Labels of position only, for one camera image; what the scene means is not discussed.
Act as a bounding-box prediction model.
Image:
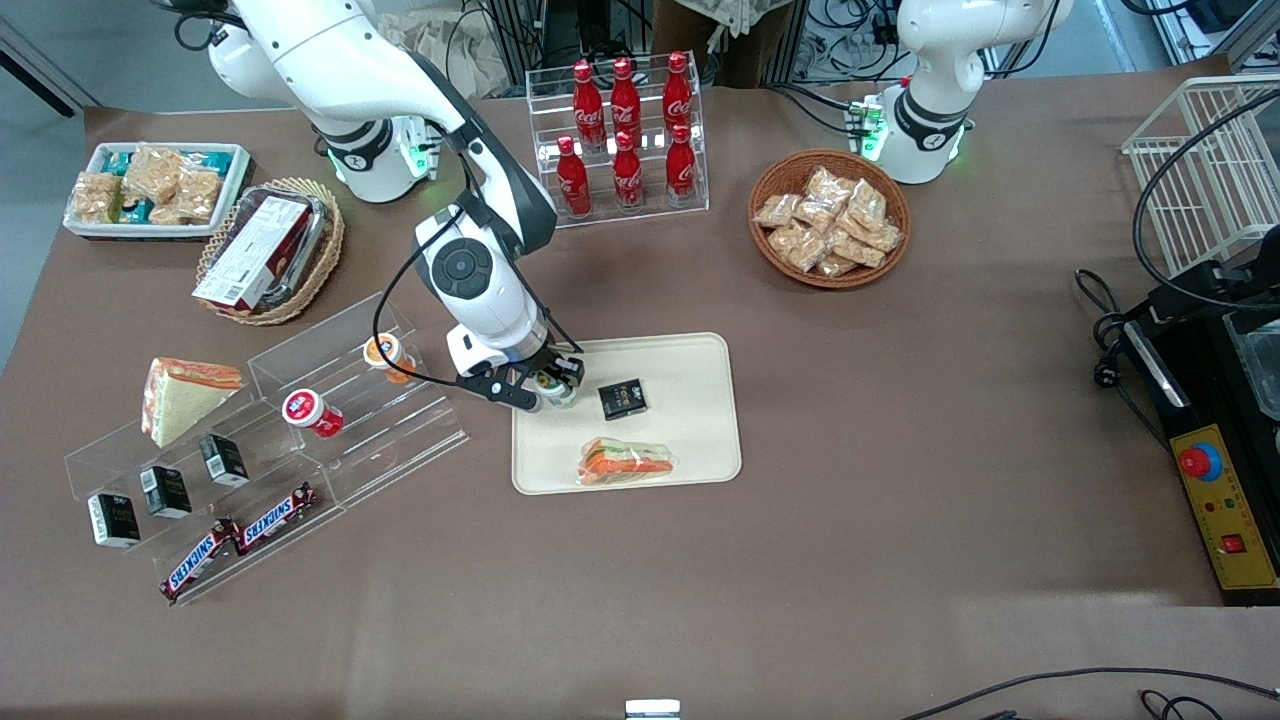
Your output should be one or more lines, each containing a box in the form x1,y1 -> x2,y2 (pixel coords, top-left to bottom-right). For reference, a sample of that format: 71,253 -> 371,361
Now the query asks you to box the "orange lid yogurt cup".
362,332 -> 418,385

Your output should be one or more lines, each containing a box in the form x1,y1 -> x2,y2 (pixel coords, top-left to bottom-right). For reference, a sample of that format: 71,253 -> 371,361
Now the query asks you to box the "light woven wicker basket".
195,178 -> 347,327

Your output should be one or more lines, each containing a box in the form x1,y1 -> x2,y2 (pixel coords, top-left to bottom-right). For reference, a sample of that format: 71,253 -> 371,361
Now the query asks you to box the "black small box white label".
140,465 -> 193,520
88,492 -> 142,549
199,433 -> 250,489

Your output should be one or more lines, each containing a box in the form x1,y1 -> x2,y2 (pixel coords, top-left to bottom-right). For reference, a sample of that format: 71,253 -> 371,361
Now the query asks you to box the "red and white carton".
192,193 -> 313,315

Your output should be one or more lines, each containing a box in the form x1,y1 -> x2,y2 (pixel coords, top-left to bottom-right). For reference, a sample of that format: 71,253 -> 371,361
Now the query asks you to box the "white wire basket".
1120,75 -> 1280,283

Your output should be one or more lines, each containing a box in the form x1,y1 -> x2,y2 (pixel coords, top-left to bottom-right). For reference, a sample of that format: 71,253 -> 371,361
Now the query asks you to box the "clear acrylic tiered shelf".
63,290 -> 471,608

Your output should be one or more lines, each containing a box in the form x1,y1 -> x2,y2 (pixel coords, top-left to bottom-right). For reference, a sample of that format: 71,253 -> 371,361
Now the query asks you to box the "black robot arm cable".
371,118 -> 583,387

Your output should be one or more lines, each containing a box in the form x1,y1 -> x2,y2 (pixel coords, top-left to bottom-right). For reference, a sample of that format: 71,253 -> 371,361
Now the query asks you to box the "black device with clear cover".
1145,225 -> 1280,421

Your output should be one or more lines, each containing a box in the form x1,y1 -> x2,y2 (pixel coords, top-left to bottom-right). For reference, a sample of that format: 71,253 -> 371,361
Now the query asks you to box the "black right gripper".
490,340 -> 585,403

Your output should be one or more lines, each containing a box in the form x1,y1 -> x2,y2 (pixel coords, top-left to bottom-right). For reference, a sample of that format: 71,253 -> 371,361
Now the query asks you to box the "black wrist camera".
457,371 -> 544,414

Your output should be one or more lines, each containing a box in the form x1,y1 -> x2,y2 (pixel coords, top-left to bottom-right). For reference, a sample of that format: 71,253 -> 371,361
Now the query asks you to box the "Snickers chocolate bar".
160,518 -> 242,604
232,482 -> 319,557

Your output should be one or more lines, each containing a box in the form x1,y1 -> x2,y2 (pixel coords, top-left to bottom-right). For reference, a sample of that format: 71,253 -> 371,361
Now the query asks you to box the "red cola bottle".
556,136 -> 593,219
665,124 -> 698,203
611,130 -> 645,212
572,60 -> 607,153
610,57 -> 643,149
661,52 -> 695,141

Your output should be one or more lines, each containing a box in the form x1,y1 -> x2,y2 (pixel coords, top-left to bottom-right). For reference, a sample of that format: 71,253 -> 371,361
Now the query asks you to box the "black yellow control box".
1120,300 -> 1280,608

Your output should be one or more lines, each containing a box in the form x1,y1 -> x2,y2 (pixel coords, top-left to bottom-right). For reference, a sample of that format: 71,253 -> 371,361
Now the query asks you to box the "clear bag of rice crackers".
150,170 -> 224,227
70,172 -> 126,224
125,146 -> 187,201

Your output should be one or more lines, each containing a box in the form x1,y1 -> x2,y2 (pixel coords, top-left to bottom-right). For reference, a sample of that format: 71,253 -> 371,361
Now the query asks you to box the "brown wicker basket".
749,150 -> 912,291

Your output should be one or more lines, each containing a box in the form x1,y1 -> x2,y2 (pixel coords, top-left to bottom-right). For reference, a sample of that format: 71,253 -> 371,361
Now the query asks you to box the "clear acrylic bottle rack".
526,52 -> 710,232

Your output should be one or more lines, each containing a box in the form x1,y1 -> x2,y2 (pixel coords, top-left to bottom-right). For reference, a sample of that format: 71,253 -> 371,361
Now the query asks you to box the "long black cable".
898,667 -> 1280,720

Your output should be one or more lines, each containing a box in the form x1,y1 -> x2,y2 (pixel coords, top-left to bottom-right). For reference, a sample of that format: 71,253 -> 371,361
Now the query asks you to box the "thick black looped cable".
1131,90 -> 1280,313

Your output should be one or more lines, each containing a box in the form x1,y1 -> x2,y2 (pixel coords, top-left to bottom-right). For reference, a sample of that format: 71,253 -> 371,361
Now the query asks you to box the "wrapped triangle white sandwich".
140,357 -> 246,449

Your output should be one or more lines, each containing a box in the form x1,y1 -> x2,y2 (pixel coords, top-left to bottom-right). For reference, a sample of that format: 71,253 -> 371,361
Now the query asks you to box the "wrapped layered sandwich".
577,437 -> 675,488

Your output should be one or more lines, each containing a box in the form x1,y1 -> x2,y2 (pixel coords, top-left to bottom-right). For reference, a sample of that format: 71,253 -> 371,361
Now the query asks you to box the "red lid yogurt cup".
281,388 -> 346,439

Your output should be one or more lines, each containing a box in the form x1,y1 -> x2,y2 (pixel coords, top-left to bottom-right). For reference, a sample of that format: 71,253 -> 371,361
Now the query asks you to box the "crumpled white cloth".
380,8 -> 516,101

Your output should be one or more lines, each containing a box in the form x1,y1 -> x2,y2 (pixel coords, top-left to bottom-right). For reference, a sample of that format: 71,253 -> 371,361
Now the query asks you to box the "black gold-print small box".
598,378 -> 649,422

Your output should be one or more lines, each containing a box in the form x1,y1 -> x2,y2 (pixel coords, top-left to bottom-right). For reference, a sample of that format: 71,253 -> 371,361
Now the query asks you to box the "white rectangular snack bin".
63,142 -> 254,243

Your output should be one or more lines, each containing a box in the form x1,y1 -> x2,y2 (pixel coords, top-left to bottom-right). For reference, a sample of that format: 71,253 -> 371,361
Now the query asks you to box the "red black thin cable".
1138,688 -> 1227,720

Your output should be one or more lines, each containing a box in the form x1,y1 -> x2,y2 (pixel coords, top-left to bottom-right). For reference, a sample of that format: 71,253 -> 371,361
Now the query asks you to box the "beige plastic tray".
510,332 -> 743,496

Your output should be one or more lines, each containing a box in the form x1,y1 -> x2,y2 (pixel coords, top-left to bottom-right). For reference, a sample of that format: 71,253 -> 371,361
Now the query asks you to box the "thin black cable with plug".
1074,267 -> 1171,451

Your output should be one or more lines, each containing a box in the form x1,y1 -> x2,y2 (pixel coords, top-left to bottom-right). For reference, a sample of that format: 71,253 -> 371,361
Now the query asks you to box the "person in brown trousers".
650,0 -> 803,89

